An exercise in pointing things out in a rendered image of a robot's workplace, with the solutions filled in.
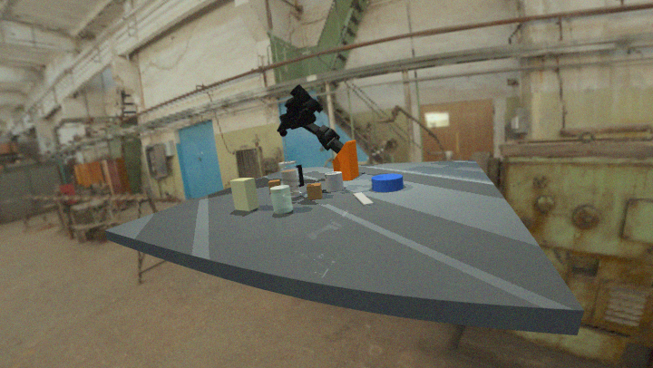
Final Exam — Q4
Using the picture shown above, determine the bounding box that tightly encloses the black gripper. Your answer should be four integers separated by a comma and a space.
277, 103, 316, 132

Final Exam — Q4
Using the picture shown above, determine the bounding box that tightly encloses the white flat bar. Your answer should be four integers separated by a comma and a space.
354, 192, 373, 206

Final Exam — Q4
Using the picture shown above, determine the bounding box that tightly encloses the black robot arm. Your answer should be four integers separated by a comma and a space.
284, 85, 345, 154

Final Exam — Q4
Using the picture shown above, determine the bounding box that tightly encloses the pale yellow block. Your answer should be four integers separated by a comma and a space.
230, 178, 259, 211

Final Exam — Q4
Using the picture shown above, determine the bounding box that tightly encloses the grey cylinder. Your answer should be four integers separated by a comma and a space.
325, 171, 344, 192

